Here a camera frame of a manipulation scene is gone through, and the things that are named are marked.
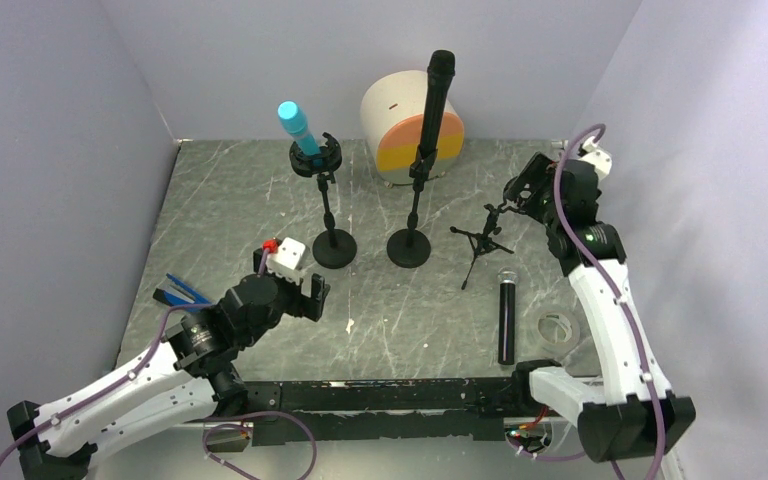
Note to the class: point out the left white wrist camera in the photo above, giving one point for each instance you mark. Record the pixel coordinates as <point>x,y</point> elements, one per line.
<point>283,258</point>

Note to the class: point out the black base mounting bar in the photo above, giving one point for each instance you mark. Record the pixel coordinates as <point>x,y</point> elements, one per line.
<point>479,408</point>

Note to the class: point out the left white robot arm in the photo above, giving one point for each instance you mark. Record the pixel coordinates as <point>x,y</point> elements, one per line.
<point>186,373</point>

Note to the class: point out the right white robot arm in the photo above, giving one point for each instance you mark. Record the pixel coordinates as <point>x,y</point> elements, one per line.
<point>634,413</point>

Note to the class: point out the white orange yellow cylinder container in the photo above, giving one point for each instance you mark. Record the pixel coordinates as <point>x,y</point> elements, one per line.
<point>391,114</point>

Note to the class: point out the black tripod shock-mount stand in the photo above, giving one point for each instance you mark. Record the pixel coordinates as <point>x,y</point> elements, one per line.
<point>483,242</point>

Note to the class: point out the black round-base clip stand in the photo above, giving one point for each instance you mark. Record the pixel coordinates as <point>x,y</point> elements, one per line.
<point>409,248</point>

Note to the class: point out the silver mesh black microphone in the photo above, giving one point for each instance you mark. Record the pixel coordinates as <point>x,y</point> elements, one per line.
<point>508,280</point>

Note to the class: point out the tall black microphone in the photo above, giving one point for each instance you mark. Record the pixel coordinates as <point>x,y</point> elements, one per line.
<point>440,73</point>

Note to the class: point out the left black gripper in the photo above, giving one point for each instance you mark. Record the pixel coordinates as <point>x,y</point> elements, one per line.
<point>305,305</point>

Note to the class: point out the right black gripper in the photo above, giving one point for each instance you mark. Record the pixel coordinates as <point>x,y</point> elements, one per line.
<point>539,172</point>

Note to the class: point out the cyan blue microphone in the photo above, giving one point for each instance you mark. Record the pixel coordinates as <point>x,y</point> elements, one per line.
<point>305,150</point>

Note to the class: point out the black round-base shock-mount stand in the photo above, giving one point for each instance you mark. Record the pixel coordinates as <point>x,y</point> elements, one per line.
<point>333,248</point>

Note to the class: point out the blue black hand tool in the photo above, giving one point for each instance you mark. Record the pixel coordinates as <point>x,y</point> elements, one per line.
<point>175,292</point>

